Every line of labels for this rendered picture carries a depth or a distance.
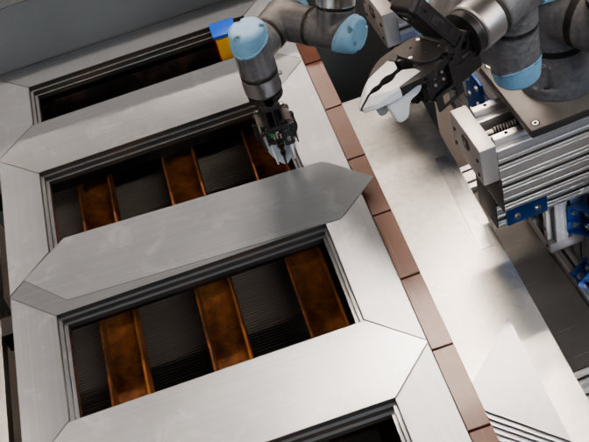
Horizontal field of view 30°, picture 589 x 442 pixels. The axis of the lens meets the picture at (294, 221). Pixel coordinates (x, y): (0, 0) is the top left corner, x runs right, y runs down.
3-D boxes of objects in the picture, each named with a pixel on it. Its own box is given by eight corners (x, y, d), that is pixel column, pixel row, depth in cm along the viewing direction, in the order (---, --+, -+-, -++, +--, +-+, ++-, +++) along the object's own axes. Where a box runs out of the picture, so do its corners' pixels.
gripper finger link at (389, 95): (386, 144, 147) (432, 104, 150) (375, 108, 143) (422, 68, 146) (371, 137, 149) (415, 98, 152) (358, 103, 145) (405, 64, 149)
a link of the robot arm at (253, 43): (275, 16, 207) (251, 43, 202) (287, 61, 214) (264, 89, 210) (241, 9, 211) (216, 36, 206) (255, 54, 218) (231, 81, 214)
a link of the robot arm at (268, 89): (236, 67, 217) (275, 54, 217) (242, 86, 220) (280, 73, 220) (244, 89, 211) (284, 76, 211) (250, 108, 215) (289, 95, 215)
